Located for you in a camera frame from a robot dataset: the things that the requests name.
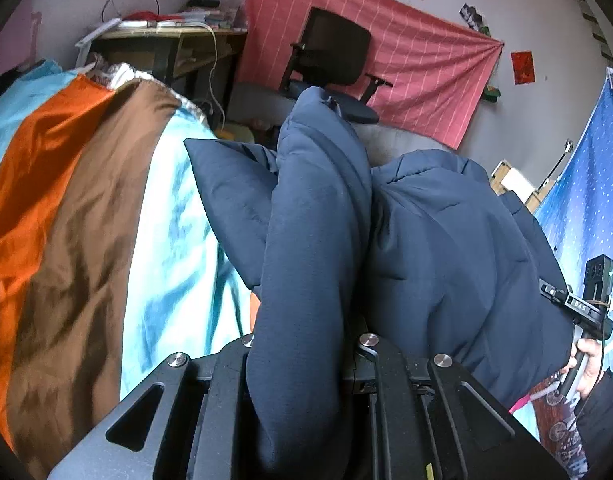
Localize black office chair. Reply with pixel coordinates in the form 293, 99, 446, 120
279, 7, 393, 125

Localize blue printed backdrop cloth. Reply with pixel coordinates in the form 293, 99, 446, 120
507, 67, 613, 480

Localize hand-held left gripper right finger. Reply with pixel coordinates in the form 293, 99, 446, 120
344, 332, 570, 480

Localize person's right hand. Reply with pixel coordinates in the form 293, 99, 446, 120
561, 339, 607, 401

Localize wooden desk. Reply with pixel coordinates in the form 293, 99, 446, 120
76, 25, 247, 111

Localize person's right forearm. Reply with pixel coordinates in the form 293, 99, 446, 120
569, 367, 613, 480

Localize black and white wall photo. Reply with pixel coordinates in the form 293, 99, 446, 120
461, 4, 491, 36

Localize red wall cloth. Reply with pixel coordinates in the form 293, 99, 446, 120
236, 0, 505, 150

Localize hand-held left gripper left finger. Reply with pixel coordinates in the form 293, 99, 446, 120
46, 335, 263, 480

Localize stack of books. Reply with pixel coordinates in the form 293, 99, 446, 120
185, 6, 238, 29

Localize striped orange brown blue bedsheet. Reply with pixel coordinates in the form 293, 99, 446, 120
0, 59, 257, 480

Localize black cable loop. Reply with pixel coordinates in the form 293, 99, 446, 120
102, 0, 160, 22

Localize yellow object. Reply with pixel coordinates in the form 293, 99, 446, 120
218, 126, 253, 144

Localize black stand pole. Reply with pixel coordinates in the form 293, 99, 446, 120
543, 139, 573, 187

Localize red paper square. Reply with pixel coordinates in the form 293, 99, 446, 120
511, 51, 535, 86

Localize white patterned cloth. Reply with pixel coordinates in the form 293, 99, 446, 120
84, 57, 210, 123

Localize red booklet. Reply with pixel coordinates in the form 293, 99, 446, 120
135, 9, 185, 26

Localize white hanging cable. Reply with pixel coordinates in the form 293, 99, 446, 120
200, 21, 226, 117

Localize navy padded jacket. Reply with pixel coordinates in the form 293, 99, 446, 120
184, 86, 575, 480

